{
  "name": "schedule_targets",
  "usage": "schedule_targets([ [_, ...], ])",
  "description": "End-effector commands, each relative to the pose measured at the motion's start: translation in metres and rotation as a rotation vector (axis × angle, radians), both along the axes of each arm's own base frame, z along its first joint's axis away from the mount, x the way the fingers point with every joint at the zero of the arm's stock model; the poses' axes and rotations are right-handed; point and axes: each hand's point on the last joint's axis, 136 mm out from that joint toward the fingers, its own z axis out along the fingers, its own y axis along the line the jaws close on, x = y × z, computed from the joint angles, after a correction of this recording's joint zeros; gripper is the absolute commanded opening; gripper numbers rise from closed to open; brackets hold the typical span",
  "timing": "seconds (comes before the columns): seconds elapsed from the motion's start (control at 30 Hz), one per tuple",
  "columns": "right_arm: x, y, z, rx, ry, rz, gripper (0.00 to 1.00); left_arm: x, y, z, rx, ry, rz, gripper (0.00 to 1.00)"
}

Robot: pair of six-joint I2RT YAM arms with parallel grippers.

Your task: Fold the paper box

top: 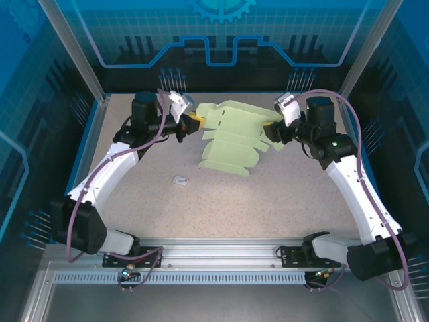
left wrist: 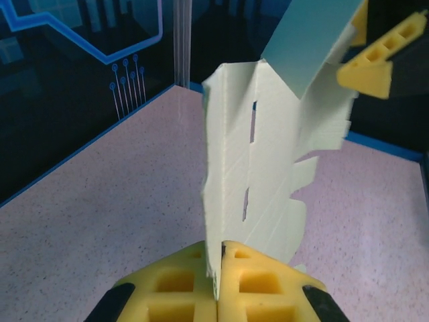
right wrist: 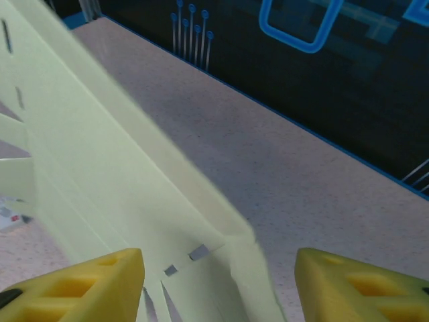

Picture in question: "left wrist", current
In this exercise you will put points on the aluminium corner post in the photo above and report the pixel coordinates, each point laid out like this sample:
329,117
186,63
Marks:
182,40

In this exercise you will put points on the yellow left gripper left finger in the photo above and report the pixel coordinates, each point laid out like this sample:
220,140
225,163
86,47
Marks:
151,302

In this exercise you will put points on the light green paper box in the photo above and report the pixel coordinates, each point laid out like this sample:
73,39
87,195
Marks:
268,151

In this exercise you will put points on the blue table edge strip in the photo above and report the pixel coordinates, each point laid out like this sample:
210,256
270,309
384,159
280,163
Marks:
385,147

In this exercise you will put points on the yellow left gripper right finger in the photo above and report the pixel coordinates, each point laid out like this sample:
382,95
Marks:
285,302

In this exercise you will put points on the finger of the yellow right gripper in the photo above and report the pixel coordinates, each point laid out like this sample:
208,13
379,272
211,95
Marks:
365,75
361,27

